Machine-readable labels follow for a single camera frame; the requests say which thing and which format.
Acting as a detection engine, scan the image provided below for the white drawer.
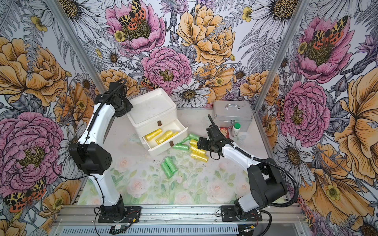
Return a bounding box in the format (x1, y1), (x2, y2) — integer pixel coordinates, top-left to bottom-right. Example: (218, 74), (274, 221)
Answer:
(141, 120), (188, 156)

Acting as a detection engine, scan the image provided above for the white drawer cabinet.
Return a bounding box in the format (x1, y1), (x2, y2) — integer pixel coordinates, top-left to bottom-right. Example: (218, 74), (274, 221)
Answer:
(127, 88), (177, 137)

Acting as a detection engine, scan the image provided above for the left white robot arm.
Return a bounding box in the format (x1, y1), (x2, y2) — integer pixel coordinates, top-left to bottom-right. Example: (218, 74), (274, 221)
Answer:
(68, 79), (133, 221)

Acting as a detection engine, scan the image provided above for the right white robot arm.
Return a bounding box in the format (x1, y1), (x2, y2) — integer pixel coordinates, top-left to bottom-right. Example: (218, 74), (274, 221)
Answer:
(197, 125), (297, 221)

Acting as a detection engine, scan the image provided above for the green trash bag roll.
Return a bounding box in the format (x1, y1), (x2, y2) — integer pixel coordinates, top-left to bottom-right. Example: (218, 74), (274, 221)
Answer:
(189, 133), (200, 141)
(173, 144), (190, 151)
(160, 162), (173, 179)
(164, 157), (178, 174)
(179, 136), (191, 144)

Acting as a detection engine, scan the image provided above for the red white cardboard box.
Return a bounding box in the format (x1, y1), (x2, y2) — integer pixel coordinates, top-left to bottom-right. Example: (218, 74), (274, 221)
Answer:
(219, 127), (229, 139)

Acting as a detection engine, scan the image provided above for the white bottle green cap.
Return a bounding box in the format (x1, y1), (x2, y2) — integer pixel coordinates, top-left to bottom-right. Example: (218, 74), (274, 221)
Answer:
(231, 123), (241, 137)

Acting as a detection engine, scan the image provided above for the silver metal case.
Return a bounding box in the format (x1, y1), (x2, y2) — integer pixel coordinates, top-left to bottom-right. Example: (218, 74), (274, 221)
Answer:
(212, 100), (253, 132)

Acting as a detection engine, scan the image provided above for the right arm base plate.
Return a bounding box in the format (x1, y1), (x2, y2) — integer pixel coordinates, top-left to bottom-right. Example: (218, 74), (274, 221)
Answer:
(220, 205), (262, 222)

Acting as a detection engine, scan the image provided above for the black corrugated cable right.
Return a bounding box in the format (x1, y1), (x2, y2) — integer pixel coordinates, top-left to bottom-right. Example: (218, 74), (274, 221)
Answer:
(207, 114), (299, 207)

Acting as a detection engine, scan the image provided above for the aluminium front rail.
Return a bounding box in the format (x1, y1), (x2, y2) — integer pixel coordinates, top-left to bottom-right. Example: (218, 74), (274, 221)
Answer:
(53, 204), (305, 226)

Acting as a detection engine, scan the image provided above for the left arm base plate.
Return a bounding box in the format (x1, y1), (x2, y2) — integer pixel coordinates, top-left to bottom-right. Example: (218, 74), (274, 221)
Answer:
(97, 206), (142, 223)

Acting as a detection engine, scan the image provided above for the right aluminium corner post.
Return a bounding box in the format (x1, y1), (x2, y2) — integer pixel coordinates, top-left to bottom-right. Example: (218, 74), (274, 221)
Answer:
(254, 0), (310, 114)

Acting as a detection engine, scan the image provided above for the aluminium corner post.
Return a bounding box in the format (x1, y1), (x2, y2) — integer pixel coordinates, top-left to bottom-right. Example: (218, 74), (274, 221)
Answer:
(254, 0), (310, 114)
(46, 1), (106, 93)

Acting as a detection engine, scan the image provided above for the left aluminium corner post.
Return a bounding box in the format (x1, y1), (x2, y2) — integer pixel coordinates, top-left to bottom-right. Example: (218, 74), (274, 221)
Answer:
(46, 1), (106, 93)

